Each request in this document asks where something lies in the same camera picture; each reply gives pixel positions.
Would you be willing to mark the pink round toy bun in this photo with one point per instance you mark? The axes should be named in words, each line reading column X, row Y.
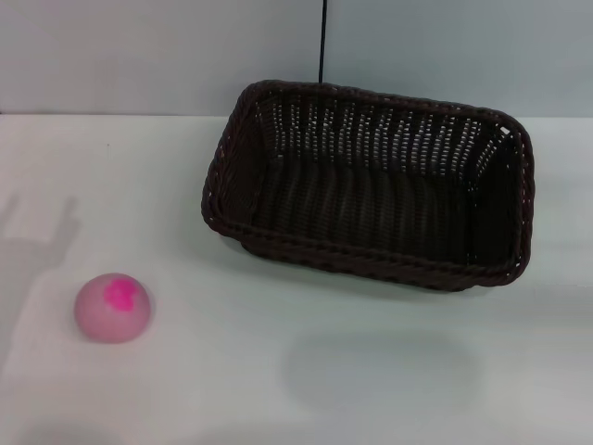
column 113, row 308

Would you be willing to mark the thin black wall strip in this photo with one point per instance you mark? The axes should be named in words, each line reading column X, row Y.
column 321, row 41

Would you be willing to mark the dark brown woven basket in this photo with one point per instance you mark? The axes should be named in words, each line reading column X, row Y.
column 370, row 194

